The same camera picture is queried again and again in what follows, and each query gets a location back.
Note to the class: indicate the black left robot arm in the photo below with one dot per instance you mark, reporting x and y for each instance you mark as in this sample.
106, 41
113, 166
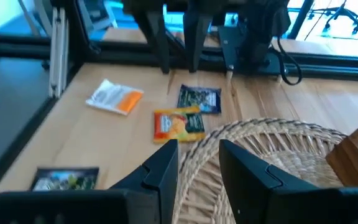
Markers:
259, 25

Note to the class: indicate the black office chair base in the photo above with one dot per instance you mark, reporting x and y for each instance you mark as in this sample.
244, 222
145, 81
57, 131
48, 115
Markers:
342, 12

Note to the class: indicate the woven round placemat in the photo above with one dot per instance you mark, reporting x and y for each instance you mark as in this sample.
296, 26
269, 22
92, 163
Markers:
291, 149

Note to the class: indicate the white and orange tea packet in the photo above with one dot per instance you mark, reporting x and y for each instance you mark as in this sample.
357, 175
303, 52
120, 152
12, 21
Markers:
110, 96

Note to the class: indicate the dark green tea packet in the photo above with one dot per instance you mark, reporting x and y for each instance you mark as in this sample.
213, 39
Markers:
64, 180
197, 99

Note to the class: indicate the wooden tea organizer box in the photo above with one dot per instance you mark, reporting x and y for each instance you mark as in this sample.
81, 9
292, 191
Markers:
346, 168

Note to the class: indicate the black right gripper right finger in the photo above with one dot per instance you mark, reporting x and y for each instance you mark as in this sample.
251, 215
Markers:
247, 177

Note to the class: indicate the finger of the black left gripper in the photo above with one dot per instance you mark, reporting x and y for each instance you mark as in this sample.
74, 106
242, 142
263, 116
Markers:
157, 40
196, 40

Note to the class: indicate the orange yellow tea packet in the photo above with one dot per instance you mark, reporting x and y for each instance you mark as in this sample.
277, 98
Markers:
176, 124

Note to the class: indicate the white frame bracket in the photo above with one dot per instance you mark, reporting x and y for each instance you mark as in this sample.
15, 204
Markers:
57, 53

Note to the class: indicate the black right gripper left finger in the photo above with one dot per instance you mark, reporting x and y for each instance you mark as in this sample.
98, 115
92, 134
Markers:
163, 174

